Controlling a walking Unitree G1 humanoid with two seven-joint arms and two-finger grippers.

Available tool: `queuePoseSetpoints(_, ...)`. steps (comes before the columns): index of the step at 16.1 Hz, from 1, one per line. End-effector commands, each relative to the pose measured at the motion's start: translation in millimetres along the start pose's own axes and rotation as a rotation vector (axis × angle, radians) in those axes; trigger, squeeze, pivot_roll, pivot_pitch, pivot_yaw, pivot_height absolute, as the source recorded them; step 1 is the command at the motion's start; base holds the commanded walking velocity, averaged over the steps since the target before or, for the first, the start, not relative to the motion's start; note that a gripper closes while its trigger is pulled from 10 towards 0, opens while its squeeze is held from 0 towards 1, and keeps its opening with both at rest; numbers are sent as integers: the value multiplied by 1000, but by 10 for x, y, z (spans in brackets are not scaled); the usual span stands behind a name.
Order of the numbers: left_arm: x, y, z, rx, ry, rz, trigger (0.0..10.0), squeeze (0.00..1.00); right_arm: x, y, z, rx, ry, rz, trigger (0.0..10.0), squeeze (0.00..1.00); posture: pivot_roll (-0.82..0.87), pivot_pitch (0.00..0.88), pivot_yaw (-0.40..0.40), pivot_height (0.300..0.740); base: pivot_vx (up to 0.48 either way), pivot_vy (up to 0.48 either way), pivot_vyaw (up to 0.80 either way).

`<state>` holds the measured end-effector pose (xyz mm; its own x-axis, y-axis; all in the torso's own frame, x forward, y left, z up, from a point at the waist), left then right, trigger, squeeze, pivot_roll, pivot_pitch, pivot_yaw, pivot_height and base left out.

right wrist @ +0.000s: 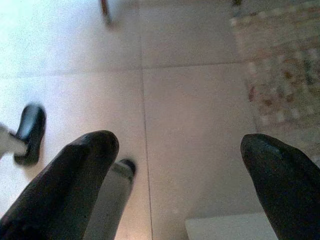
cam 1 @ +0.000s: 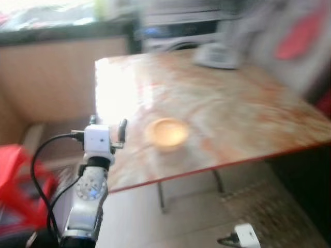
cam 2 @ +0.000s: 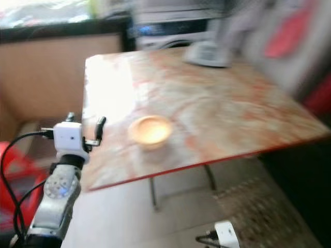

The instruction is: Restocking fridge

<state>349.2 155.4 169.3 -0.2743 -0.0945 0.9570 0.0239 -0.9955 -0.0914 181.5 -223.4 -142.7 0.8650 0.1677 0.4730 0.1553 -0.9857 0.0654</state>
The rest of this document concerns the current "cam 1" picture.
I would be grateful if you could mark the grey washing machine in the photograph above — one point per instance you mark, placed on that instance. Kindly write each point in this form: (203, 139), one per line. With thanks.
(176, 31)

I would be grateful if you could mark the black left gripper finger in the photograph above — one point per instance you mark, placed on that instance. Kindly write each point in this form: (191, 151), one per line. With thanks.
(122, 130)
(93, 119)

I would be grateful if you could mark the red plastic stool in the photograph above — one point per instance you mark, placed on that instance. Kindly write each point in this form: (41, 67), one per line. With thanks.
(18, 186)

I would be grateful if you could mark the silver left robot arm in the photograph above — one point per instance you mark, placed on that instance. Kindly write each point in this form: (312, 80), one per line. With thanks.
(88, 206)

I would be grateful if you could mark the brown checked floor mat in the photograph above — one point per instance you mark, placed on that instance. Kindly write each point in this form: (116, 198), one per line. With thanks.
(258, 206)

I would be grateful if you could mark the grey cover with red patch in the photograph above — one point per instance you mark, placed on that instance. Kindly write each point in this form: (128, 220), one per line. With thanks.
(295, 41)

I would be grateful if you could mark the white grey tabletop appliance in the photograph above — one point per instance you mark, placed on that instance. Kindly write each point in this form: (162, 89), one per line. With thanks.
(217, 54)

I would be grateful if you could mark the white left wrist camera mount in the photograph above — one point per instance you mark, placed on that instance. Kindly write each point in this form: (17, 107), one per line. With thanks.
(97, 138)

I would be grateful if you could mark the green bottle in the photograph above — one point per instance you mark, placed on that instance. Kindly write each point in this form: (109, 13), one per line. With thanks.
(102, 8)

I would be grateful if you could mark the marble top dining table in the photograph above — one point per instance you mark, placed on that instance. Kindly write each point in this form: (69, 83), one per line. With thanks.
(217, 103)

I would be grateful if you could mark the wooden cabinet with dark counter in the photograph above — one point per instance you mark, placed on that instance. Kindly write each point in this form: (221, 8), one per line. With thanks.
(51, 77)

